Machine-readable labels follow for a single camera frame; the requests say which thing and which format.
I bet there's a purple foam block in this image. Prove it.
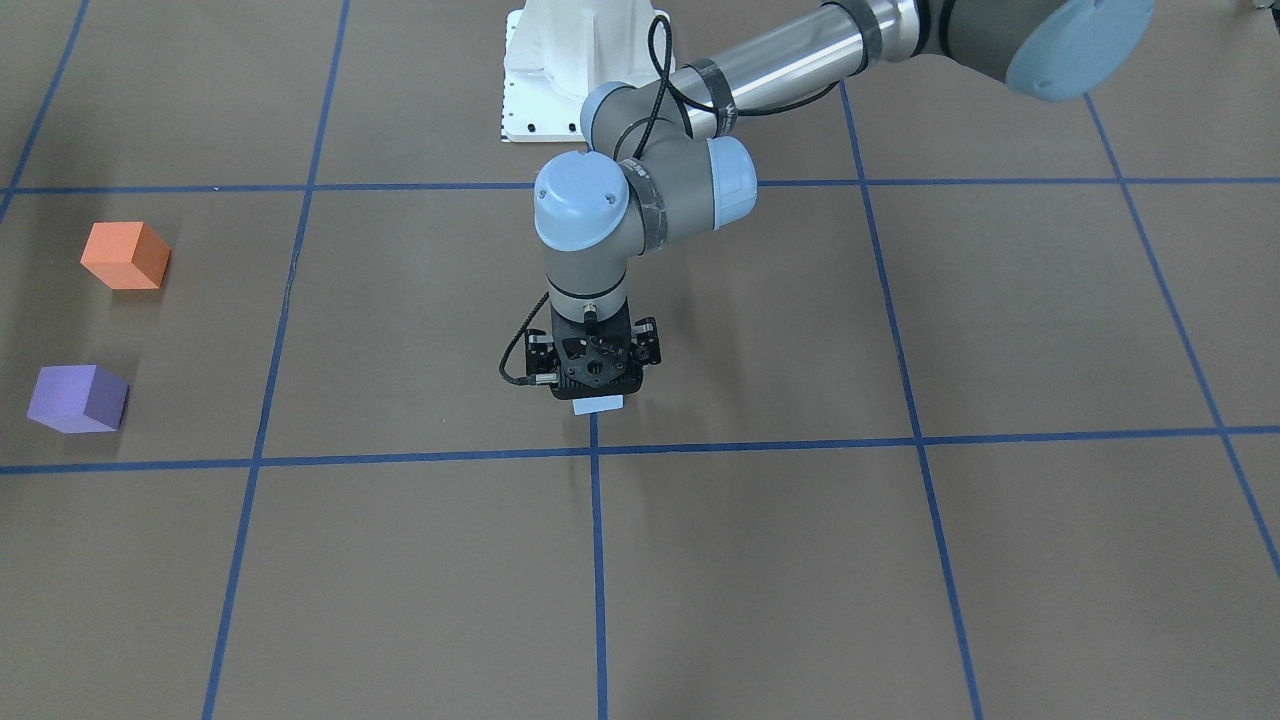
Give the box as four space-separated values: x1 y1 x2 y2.
27 365 129 434

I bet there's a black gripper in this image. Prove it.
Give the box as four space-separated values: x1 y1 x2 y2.
550 302 644 401

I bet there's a light blue foam block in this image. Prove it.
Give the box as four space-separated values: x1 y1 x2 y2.
571 395 625 416

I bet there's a black camera cable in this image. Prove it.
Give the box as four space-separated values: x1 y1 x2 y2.
498 12 841 387

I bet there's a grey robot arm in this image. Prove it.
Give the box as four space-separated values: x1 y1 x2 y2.
499 1 1155 404

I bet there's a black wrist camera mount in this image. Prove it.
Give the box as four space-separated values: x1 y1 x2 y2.
522 309 662 401

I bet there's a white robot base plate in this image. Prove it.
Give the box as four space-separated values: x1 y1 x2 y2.
500 1 666 143

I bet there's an orange foam block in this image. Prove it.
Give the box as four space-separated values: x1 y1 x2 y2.
79 222 172 291

